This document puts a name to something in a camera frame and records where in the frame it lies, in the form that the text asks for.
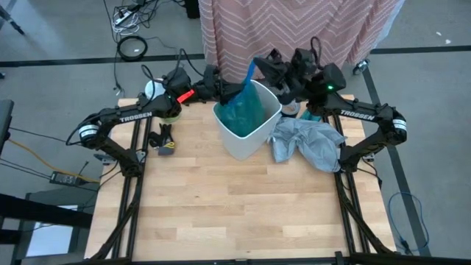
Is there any black equipment box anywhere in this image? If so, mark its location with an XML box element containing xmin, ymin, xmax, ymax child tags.
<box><xmin>185</xmin><ymin>0</ymin><xmax>202</xmax><ymax>20</ymax></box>

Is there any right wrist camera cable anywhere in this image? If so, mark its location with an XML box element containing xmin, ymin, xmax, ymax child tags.
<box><xmin>310</xmin><ymin>35</ymin><xmax>324</xmax><ymax>69</ymax></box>

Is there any red tape marker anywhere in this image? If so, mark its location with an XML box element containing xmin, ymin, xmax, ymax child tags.
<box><xmin>176</xmin><ymin>89</ymin><xmax>196</xmax><ymax>105</ymax></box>

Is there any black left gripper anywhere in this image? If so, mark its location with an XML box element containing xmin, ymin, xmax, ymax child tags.
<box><xmin>193</xmin><ymin>65</ymin><xmax>245</xmax><ymax>105</ymax></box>

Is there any white power strip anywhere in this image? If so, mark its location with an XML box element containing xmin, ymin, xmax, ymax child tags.
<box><xmin>111</xmin><ymin>9</ymin><xmax>143</xmax><ymax>36</ymax></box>

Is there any teal trash bag packet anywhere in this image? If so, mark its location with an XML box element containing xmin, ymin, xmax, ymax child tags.
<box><xmin>300</xmin><ymin>110</ymin><xmax>325</xmax><ymax>122</ymax></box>

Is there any yellow floor cable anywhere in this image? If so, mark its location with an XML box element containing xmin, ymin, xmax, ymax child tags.
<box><xmin>7</xmin><ymin>138</ymin><xmax>101</xmax><ymax>184</ymax></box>

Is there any pink chevron cloth cover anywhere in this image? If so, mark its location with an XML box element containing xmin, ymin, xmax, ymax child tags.
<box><xmin>198</xmin><ymin>0</ymin><xmax>406</xmax><ymax>84</ymax></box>

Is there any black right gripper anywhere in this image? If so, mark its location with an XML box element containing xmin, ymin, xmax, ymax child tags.
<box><xmin>253</xmin><ymin>47</ymin><xmax>320</xmax><ymax>105</ymax></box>

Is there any black floor tape line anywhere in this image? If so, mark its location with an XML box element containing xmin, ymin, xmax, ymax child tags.
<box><xmin>362</xmin><ymin>68</ymin><xmax>432</xmax><ymax>257</ymax></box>

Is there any grey plastic bag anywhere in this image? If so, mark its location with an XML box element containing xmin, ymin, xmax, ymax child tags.
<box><xmin>267</xmin><ymin>116</ymin><xmax>347</xmax><ymax>173</ymax></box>

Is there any black aluminium table frame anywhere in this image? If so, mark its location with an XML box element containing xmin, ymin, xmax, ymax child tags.
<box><xmin>64</xmin><ymin>93</ymin><xmax>471</xmax><ymax>265</ymax></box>

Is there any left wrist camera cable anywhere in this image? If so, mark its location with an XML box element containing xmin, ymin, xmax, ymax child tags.
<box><xmin>141</xmin><ymin>47</ymin><xmax>207</xmax><ymax>93</ymax></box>

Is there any dark grey flat panel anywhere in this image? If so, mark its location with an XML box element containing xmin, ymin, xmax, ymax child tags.
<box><xmin>0</xmin><ymin>99</ymin><xmax>15</xmax><ymax>155</ymax></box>

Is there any black tripod leg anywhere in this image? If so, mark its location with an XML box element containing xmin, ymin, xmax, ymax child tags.
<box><xmin>0</xmin><ymin>0</ymin><xmax>26</xmax><ymax>37</ymax></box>

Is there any grey duct tape roll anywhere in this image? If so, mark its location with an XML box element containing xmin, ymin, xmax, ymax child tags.
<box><xmin>281</xmin><ymin>99</ymin><xmax>301</xmax><ymax>118</ymax></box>

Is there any rack caster wheel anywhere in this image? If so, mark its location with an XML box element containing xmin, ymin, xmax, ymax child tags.
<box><xmin>352</xmin><ymin>58</ymin><xmax>370</xmax><ymax>77</ymax></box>

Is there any blue looped floor cable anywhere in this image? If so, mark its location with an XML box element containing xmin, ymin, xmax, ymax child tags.
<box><xmin>388</xmin><ymin>191</ymin><xmax>431</xmax><ymax>255</ymax></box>

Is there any black side table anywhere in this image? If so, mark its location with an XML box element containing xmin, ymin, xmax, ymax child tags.
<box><xmin>0</xmin><ymin>187</ymin><xmax>100</xmax><ymax>265</ymax></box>

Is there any grey yellow work glove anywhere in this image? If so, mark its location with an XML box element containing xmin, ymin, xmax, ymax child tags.
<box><xmin>148</xmin><ymin>123</ymin><xmax>177</xmax><ymax>156</ymax></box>

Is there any white plastic trash bin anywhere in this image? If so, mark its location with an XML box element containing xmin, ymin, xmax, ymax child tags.
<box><xmin>212</xmin><ymin>79</ymin><xmax>283</xmax><ymax>162</ymax></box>

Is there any black power adapter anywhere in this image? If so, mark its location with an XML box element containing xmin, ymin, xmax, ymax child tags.
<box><xmin>49</xmin><ymin>170</ymin><xmax>89</xmax><ymax>187</ymax></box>

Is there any black coiled cable ring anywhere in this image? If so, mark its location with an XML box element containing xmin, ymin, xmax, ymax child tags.
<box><xmin>116</xmin><ymin>35</ymin><xmax>149</xmax><ymax>62</ymax></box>

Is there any green disinfectant wipes canister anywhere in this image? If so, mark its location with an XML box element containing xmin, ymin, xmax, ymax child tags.
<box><xmin>144</xmin><ymin>77</ymin><xmax>182</xmax><ymax>124</ymax></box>

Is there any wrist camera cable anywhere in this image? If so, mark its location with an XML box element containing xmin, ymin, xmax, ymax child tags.
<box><xmin>310</xmin><ymin>35</ymin><xmax>324</xmax><ymax>69</ymax></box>
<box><xmin>141</xmin><ymin>47</ymin><xmax>207</xmax><ymax>93</ymax></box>

